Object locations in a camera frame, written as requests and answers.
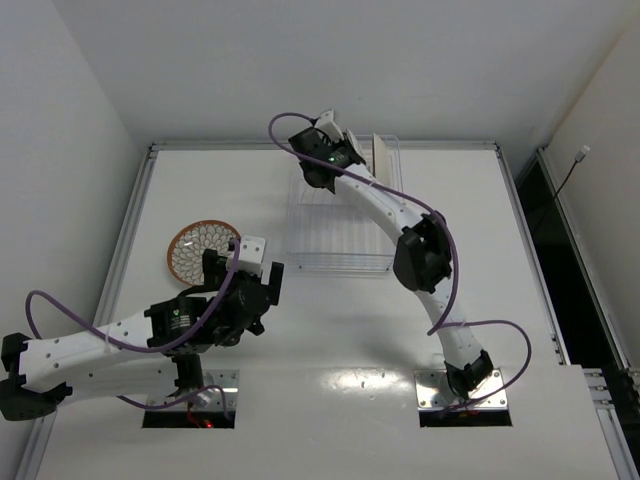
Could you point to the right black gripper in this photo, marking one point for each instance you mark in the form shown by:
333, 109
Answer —
310, 164

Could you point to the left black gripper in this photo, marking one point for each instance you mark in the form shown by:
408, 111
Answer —
273, 282

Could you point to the floral brown-rim plate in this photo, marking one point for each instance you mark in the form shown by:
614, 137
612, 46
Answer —
387, 177
184, 254

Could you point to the orange sunburst glass plate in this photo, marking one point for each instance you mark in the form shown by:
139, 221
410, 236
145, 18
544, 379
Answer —
377, 147

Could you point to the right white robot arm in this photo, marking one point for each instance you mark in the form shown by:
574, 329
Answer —
425, 261

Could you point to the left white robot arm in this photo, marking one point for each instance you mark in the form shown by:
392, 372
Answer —
155, 352

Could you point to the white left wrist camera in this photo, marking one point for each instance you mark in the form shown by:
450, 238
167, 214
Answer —
251, 252

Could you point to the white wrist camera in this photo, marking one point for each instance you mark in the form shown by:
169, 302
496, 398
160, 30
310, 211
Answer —
251, 252
327, 124

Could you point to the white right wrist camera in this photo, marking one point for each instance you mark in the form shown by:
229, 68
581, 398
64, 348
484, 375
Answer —
327, 124

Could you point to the white wire dish rack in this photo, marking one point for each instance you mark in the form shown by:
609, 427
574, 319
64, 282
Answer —
325, 234

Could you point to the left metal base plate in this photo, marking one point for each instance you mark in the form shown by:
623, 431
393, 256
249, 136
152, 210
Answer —
221, 395

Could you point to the metal base plate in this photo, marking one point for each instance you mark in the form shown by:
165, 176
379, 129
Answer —
221, 395
434, 393

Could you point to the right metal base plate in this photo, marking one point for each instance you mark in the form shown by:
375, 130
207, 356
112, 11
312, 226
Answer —
434, 393

